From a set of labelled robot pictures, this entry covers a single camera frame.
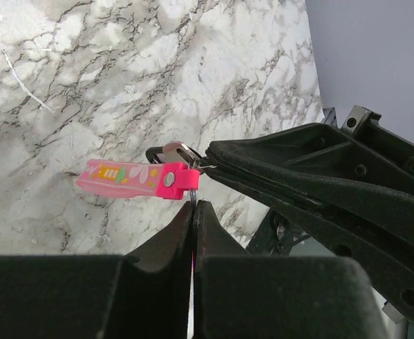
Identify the black head silver key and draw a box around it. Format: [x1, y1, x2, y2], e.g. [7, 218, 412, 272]
[145, 141, 201, 165]

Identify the pink keyring strap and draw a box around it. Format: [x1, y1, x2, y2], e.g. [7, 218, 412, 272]
[78, 159, 218, 209]

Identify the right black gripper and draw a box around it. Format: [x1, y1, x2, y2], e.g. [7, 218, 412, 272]
[205, 105, 414, 322]

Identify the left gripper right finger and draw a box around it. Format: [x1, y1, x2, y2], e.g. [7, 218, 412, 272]
[194, 201, 375, 338]

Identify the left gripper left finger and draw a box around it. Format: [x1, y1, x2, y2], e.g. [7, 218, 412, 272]
[0, 204, 193, 338]

